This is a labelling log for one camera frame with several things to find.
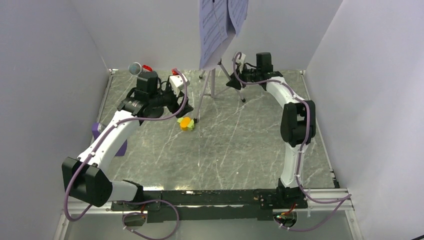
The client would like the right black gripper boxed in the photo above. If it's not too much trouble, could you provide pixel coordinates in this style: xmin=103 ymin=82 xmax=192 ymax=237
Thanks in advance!
xmin=225 ymin=63 xmax=260 ymax=91

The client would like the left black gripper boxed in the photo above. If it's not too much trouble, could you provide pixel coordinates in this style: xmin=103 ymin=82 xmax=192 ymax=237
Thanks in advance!
xmin=150 ymin=82 xmax=194 ymax=118

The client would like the lilac tripod music stand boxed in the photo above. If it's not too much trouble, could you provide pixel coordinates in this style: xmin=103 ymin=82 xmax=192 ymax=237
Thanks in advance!
xmin=193 ymin=59 xmax=247 ymax=124

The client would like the sheet music paper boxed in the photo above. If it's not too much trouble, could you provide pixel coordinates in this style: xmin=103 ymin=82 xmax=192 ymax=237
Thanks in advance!
xmin=198 ymin=0 xmax=236 ymax=70
xmin=227 ymin=0 xmax=249 ymax=37

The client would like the purple metronome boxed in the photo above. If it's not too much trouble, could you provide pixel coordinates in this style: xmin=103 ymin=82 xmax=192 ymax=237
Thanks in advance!
xmin=91 ymin=122 xmax=128 ymax=157

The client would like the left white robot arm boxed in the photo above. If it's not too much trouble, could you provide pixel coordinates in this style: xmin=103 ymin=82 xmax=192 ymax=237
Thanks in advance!
xmin=61 ymin=71 xmax=193 ymax=210

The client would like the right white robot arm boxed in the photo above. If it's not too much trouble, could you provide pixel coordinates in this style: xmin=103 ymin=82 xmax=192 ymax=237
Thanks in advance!
xmin=227 ymin=52 xmax=317 ymax=208

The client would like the orange green toy block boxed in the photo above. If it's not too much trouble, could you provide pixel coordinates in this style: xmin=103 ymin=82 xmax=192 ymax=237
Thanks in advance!
xmin=177 ymin=116 xmax=195 ymax=132

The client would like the silver toy microphone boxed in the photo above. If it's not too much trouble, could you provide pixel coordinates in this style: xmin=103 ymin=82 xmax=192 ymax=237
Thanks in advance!
xmin=128 ymin=62 xmax=153 ymax=76

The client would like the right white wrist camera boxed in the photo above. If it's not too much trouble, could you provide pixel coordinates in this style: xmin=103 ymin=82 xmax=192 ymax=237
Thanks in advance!
xmin=235 ymin=52 xmax=246 ymax=72

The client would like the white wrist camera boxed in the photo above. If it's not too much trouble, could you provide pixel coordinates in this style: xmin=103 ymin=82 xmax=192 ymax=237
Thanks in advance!
xmin=168 ymin=68 xmax=190 ymax=97
xmin=235 ymin=52 xmax=246 ymax=72

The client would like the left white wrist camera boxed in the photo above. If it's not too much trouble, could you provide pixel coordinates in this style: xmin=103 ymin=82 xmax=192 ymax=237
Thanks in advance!
xmin=168 ymin=68 xmax=190 ymax=97

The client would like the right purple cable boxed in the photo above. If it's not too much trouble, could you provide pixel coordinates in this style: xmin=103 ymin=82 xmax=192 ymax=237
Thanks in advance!
xmin=232 ymin=52 xmax=353 ymax=233

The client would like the purple cable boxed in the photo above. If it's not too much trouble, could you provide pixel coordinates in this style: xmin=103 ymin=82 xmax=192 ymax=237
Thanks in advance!
xmin=232 ymin=52 xmax=353 ymax=233
xmin=63 ymin=68 xmax=189 ymax=240

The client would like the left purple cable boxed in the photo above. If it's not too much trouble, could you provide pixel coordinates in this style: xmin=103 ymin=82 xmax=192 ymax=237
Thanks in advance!
xmin=63 ymin=68 xmax=189 ymax=240

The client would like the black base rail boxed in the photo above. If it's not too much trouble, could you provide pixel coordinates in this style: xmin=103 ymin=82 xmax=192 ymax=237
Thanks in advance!
xmin=111 ymin=187 xmax=308 ymax=223

